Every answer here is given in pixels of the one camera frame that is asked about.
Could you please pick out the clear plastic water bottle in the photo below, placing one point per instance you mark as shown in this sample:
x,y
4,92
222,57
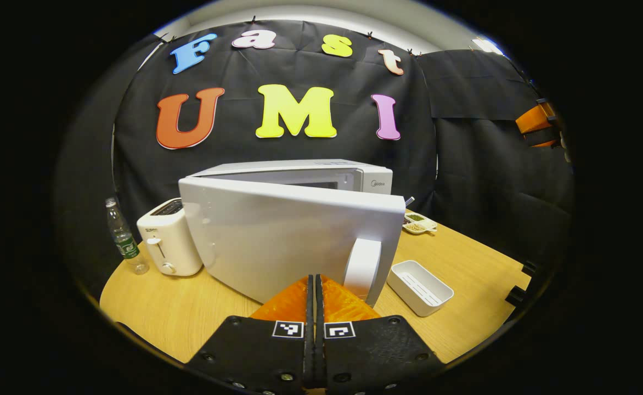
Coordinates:
x,y
124,236

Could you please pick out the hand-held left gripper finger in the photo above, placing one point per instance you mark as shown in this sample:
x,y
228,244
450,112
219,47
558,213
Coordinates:
x,y
320,329
310,329

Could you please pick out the black table edge bracket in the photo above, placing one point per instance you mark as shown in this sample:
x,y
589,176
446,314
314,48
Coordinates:
x,y
515,296
529,267

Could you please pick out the white divided spice dish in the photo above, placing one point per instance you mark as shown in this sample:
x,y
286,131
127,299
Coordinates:
x,y
417,222

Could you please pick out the ceiling light panel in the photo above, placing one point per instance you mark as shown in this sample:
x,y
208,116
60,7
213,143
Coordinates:
x,y
487,46

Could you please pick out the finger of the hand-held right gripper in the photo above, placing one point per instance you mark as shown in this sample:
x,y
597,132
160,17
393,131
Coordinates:
x,y
535,118
543,138

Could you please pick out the white microwave oven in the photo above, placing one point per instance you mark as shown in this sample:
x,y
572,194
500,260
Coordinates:
x,y
277,236

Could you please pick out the white toaster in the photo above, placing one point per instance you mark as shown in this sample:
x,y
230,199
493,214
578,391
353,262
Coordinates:
x,y
170,241

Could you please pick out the white rectangular plastic tray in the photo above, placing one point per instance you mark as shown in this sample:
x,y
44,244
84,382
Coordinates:
x,y
420,288

